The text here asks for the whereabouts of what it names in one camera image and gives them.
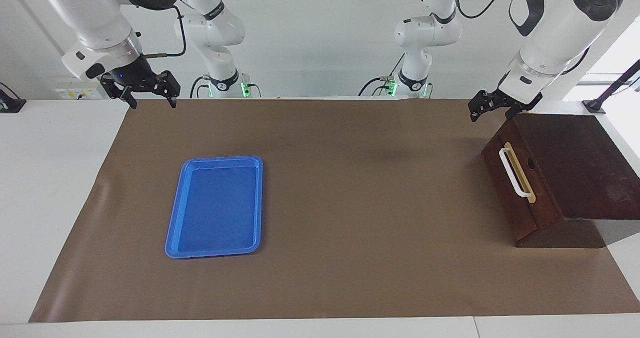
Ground wooden drawer with white handle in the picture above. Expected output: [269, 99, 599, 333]
[498, 120, 562, 228]

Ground black stand with pole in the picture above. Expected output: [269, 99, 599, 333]
[582, 59, 640, 115]

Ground dark wooden cabinet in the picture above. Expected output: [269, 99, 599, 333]
[481, 112, 640, 249]

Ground blue plastic tray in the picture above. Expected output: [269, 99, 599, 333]
[164, 156, 264, 259]

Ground black table clamp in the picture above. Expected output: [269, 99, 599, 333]
[0, 82, 27, 114]

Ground brown paper mat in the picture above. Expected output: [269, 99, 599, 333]
[28, 97, 640, 324]

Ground black right base cable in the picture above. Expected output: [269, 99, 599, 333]
[189, 75, 211, 99]

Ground black base cable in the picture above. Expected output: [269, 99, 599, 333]
[358, 53, 406, 97]
[189, 75, 211, 99]

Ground white wall power socket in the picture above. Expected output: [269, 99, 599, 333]
[54, 76, 103, 100]

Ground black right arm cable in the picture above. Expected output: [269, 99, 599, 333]
[144, 6, 187, 59]

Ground black left base cable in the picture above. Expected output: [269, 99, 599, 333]
[358, 53, 406, 97]

